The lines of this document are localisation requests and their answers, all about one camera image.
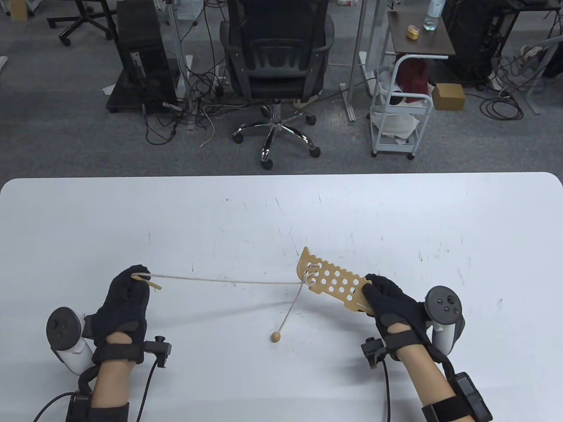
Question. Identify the person's left hand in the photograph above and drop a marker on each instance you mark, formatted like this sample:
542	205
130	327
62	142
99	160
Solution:
123	307

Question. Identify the person's right hand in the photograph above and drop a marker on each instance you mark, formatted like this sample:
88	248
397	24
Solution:
396	307

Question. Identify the wooden crocodile lacing toy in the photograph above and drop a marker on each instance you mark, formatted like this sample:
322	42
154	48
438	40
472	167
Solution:
304	257

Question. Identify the person's right forearm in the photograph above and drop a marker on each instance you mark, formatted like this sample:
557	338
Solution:
429	378

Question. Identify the person's left forearm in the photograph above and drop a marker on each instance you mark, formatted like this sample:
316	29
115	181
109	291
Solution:
110	387

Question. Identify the black grey right hand controller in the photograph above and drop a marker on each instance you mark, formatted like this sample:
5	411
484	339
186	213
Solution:
444	303

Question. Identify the black grey hand controller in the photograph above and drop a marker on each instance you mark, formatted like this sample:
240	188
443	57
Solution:
444	303
63	327

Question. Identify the black right glove sensor module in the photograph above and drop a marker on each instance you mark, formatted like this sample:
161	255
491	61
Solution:
371	351

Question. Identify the black glove sensor module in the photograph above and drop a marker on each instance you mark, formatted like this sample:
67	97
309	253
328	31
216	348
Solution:
160	349
371	351

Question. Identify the black left glove sensor module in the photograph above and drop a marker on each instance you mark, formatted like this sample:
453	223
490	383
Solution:
160	349

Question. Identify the black grey left hand controller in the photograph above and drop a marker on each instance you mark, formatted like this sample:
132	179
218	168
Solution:
63	327

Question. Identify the white rolling cart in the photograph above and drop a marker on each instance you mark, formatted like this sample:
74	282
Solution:
423	127

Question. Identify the white cloth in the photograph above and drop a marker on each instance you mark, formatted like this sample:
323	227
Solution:
396	123

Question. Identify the brown cardboard box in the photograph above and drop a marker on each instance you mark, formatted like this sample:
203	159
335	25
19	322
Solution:
448	97

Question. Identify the white paper sheet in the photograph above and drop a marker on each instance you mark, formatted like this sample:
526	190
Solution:
108	89

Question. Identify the dark red bag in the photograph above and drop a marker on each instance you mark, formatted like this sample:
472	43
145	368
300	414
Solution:
413	77

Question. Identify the grey desk leg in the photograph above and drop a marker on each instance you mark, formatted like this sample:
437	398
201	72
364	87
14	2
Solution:
532	99

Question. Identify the dark brown side table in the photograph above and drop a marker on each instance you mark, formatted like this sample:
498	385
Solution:
424	44

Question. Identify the black computer tower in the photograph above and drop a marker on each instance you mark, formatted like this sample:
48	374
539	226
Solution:
140	39

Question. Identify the white floor object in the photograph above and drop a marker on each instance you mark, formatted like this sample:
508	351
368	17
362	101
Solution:
2	63

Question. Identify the small yellow case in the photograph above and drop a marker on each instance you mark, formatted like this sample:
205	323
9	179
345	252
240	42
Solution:
412	32

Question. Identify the black equipment cabinet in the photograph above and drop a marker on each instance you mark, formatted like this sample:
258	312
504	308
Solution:
470	39

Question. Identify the black mesh office chair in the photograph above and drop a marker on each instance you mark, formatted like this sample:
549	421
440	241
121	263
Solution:
277	39

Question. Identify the clear water bottle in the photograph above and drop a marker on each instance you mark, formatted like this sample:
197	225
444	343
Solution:
433	13

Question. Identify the black swivel chair base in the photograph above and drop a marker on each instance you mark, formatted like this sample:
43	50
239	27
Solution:
83	13

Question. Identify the clear plastic box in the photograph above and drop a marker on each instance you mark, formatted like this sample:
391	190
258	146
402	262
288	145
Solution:
189	9

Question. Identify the small cardboard box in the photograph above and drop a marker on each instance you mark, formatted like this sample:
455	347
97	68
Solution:
17	9

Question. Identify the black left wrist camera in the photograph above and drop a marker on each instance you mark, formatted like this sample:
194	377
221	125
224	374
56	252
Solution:
79	409

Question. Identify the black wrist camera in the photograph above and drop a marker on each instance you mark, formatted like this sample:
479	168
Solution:
79	409
473	395

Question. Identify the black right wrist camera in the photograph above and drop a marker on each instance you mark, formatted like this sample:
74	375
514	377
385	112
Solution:
473	395

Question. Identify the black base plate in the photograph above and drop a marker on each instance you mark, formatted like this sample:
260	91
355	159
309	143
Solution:
121	99

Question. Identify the aluminium frame post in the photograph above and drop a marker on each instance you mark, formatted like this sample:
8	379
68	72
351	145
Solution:
176	44
357	44

